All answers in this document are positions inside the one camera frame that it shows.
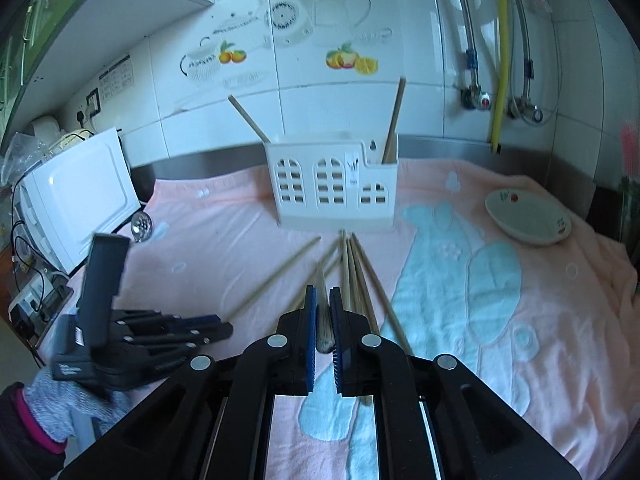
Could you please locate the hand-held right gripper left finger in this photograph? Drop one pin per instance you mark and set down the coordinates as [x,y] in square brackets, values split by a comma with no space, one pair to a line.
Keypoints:
[312,340]

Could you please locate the wall calendar sticker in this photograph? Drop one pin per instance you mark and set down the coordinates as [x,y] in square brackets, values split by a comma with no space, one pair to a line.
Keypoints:
[116,79]

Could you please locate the white plastic utensil holder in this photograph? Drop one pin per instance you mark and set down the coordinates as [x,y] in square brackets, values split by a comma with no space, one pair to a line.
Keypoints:
[330,210]

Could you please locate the green wall cabinet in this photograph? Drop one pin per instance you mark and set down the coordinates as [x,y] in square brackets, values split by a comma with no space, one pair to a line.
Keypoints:
[100,10]

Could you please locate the person's left forearm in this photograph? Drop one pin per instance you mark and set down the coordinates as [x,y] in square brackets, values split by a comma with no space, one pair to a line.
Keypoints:
[25,440]

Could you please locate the white microwave oven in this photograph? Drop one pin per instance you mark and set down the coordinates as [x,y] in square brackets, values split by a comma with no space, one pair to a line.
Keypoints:
[85,195]

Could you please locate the pile of wooden chopsticks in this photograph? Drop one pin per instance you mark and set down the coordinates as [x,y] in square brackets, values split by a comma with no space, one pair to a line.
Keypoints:
[344,260]

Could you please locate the power strip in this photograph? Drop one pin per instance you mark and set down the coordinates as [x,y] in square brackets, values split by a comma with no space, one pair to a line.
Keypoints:
[35,300]

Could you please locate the metal slotted spoon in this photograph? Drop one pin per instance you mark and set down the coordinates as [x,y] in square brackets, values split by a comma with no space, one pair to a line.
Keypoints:
[141,224]

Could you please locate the pink printed towel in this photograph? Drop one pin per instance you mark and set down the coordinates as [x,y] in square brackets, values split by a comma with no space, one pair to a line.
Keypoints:
[200,260]

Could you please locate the small white oval plate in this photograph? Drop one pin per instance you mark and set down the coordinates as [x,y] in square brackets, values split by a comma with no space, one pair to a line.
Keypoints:
[525,215]

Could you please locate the person's left hand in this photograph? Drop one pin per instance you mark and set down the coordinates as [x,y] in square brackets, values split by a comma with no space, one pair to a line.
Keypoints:
[65,405]

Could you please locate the white kitchen appliance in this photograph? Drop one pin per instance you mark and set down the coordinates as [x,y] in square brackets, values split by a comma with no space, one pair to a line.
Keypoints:
[46,125]

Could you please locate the wooden chopstick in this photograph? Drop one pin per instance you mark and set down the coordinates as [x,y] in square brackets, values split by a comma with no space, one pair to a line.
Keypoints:
[395,120]
[325,330]
[247,117]

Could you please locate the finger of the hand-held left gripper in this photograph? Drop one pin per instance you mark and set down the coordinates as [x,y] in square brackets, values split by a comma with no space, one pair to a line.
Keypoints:
[175,321]
[185,347]

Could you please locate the wall power socket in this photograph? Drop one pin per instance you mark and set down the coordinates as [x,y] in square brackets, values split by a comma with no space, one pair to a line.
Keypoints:
[93,101]

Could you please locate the clear plastic bag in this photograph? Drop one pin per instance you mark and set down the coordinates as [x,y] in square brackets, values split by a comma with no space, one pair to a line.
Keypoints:
[20,152]

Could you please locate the metal water valve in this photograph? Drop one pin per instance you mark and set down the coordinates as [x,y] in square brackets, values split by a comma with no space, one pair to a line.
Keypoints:
[527,110]
[475,99]

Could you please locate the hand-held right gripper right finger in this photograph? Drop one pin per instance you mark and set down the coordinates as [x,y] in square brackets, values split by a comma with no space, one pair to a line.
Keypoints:
[336,340]

